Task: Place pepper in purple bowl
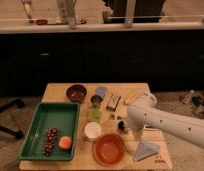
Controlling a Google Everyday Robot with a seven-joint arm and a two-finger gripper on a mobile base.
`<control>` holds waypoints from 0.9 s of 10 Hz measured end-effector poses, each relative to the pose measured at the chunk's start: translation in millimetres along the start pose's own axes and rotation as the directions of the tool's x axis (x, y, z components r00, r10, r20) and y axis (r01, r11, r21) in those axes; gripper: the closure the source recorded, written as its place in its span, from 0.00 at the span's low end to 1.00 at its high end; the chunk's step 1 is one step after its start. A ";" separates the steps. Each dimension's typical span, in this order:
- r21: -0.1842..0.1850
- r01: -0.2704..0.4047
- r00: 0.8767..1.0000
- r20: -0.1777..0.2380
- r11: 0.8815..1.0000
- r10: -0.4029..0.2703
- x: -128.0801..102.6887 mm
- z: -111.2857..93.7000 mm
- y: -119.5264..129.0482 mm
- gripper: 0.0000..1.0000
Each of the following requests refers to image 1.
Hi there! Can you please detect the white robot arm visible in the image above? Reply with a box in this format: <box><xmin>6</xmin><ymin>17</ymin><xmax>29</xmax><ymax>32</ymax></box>
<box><xmin>127</xmin><ymin>93</ymin><xmax>204</xmax><ymax>148</ymax></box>

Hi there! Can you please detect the purple bowl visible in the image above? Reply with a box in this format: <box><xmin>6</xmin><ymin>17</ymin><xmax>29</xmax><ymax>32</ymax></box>
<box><xmin>66</xmin><ymin>84</ymin><xmax>87</xmax><ymax>103</ymax></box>

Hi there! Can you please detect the orange bowl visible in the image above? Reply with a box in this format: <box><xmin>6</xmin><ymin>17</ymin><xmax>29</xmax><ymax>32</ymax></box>
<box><xmin>92</xmin><ymin>133</ymin><xmax>125</xmax><ymax>166</ymax></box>

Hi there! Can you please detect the blue cloth piece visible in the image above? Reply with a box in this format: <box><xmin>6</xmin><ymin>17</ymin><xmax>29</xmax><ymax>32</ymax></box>
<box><xmin>95</xmin><ymin>86</ymin><xmax>107</xmax><ymax>98</ymax></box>

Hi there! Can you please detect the small metal cup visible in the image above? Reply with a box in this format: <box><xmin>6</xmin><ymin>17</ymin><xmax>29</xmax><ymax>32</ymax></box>
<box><xmin>91</xmin><ymin>95</ymin><xmax>103</xmax><ymax>108</ymax></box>

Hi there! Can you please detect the brown box carton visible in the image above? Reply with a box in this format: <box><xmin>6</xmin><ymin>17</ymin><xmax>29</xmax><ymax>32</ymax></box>
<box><xmin>106</xmin><ymin>94</ymin><xmax>121</xmax><ymax>111</ymax></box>

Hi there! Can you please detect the yellow banana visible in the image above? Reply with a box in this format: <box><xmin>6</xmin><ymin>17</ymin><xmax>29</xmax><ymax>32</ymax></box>
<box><xmin>124</xmin><ymin>90</ymin><xmax>141</xmax><ymax>105</ymax></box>

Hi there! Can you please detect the white cup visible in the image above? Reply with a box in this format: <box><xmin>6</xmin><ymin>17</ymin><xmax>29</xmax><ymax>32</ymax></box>
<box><xmin>84</xmin><ymin>122</ymin><xmax>102</xmax><ymax>141</ymax></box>

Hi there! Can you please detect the black dish brush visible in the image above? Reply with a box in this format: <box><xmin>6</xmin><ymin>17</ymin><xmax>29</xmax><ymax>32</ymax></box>
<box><xmin>118</xmin><ymin>120</ymin><xmax>128</xmax><ymax>132</ymax></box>

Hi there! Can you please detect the orange peach fruit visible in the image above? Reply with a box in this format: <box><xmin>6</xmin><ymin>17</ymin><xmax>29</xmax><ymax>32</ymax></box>
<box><xmin>59</xmin><ymin>136</ymin><xmax>72</xmax><ymax>150</ymax></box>

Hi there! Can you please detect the bunch of dark grapes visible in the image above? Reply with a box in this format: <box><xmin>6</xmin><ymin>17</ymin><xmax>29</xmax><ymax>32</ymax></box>
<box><xmin>43</xmin><ymin>128</ymin><xmax>59</xmax><ymax>156</ymax></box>

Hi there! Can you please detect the green plastic tray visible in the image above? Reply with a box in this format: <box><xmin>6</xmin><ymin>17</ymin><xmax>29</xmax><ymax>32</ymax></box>
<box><xmin>19</xmin><ymin>102</ymin><xmax>79</xmax><ymax>161</ymax></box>

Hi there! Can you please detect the grey folded cloth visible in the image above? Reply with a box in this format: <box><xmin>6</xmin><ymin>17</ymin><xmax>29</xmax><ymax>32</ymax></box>
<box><xmin>133</xmin><ymin>140</ymin><xmax>160</xmax><ymax>162</ymax></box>

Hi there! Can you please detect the black office chair base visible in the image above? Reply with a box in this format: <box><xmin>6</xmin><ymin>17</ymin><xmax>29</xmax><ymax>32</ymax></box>
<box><xmin>0</xmin><ymin>97</ymin><xmax>26</xmax><ymax>140</ymax></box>

